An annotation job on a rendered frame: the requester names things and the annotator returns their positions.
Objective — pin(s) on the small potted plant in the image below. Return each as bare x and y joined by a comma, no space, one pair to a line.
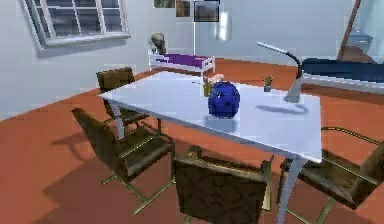
267,83

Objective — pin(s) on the yellow bottle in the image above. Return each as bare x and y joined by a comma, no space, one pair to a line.
207,88

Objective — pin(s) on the blue round vase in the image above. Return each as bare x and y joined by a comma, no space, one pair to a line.
224,99

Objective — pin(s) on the pale round object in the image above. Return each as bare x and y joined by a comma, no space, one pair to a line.
218,78

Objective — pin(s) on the white bench purple cushion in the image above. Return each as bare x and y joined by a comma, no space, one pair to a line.
186,60

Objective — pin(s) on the brown leather chair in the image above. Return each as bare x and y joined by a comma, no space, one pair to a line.
220,191
346,176
115,80
133,151

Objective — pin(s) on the white dining table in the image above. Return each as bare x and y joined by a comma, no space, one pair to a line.
266,120

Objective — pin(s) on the grey bust statue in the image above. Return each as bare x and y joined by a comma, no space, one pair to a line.
159,42

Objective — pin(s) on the dark framed picture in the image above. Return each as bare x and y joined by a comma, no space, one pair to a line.
206,10

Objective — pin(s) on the brown framed picture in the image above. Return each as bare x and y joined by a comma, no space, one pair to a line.
183,8

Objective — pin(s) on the grey desk lamp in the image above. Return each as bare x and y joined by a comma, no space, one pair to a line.
295,90

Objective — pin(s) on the green framed picture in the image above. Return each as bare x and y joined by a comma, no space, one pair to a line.
164,3

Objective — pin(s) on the white framed window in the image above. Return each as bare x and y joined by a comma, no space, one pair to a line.
78,18

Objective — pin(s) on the brown room door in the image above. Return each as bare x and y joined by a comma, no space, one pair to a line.
348,30

